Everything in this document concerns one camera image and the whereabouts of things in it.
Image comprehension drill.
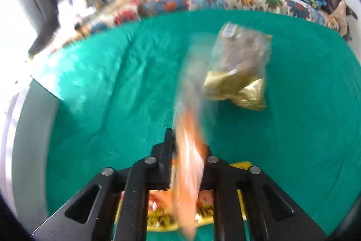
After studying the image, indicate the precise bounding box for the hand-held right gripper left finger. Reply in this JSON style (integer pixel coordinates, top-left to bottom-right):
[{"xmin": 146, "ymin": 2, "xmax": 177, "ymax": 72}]
[{"xmin": 31, "ymin": 129, "xmax": 175, "ymax": 241}]

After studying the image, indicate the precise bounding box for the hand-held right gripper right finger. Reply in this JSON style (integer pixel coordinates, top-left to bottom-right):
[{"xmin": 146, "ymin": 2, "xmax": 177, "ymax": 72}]
[{"xmin": 200, "ymin": 146, "xmax": 328, "ymax": 241}]

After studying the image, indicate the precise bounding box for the orange snack packet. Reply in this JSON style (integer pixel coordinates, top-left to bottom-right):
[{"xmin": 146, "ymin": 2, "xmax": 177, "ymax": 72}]
[{"xmin": 171, "ymin": 32, "xmax": 218, "ymax": 240}]

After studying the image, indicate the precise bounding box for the yellow peanut packet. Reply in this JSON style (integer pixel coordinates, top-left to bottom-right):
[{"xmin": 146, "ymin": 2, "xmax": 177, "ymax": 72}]
[{"xmin": 114, "ymin": 160, "xmax": 251, "ymax": 232}]

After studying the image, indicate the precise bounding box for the gold snack packet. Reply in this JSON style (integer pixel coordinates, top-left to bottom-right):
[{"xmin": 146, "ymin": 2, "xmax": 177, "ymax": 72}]
[{"xmin": 201, "ymin": 21, "xmax": 273, "ymax": 112}]

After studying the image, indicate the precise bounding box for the white board panel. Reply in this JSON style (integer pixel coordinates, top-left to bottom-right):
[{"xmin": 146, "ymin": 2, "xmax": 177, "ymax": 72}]
[{"xmin": 0, "ymin": 80, "xmax": 60, "ymax": 230}]

